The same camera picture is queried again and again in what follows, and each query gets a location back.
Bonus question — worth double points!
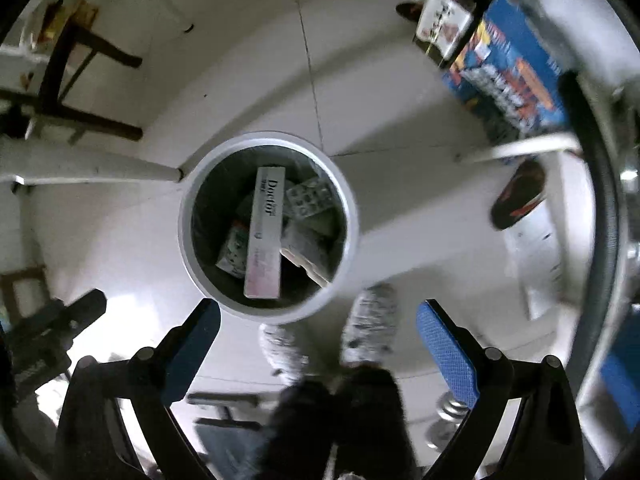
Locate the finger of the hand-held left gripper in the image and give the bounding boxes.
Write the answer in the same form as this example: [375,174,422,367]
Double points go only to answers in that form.
[47,289,108,332]

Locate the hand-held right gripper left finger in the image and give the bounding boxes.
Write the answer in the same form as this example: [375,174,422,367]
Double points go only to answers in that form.
[54,298,222,480]

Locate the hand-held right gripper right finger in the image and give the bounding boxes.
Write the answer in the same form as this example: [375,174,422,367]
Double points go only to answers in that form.
[416,299,586,480]

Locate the white bin with black bag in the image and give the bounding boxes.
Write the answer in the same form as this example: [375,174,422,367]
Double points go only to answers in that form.
[178,131,361,324]

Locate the small blue white carton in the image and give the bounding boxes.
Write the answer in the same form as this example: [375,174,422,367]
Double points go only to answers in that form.
[216,220,251,281]

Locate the long pink white box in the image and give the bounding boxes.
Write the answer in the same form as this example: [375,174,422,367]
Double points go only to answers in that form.
[243,166,287,300]

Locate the grey fuzzy slipper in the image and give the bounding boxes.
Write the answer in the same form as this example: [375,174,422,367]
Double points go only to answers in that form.
[258,322,310,376]
[341,284,399,367]

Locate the person's legs in black pants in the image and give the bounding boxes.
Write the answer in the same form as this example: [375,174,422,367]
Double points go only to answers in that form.
[260,365,418,480]

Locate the white table leg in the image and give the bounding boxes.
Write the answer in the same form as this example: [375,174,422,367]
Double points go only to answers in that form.
[0,137,183,186]

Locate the black orange sandal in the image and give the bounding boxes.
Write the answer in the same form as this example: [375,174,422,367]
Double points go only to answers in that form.
[490,160,547,232]

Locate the dark wooden chair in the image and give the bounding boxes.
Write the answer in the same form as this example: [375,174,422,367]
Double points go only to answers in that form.
[0,0,145,143]

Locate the blue printed carton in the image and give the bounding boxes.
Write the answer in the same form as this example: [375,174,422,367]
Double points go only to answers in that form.
[441,0,573,141]

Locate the white black printed box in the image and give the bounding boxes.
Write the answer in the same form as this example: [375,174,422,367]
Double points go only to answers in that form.
[412,0,488,68]

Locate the brown slipper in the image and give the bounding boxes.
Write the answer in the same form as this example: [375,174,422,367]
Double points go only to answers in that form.
[395,1,425,23]

